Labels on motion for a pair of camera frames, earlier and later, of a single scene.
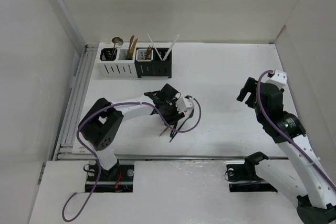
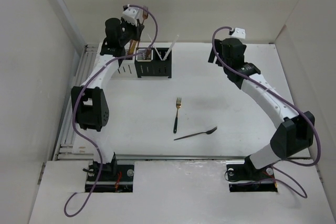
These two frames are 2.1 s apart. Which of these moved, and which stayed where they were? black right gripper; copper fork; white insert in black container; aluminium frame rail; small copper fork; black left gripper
Moved: black right gripper; copper fork; black left gripper
Stayed: aluminium frame rail; small copper fork; white insert in black container
